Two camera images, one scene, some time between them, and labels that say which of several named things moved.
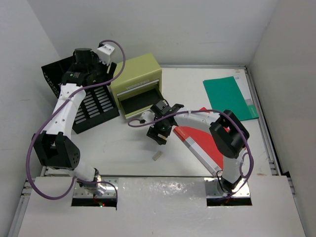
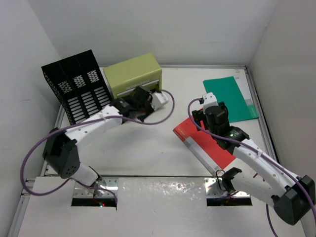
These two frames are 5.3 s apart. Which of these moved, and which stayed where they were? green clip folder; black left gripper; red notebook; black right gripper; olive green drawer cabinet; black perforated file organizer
Moved: black right gripper; black left gripper
Stayed: red notebook; green clip folder; black perforated file organizer; olive green drawer cabinet
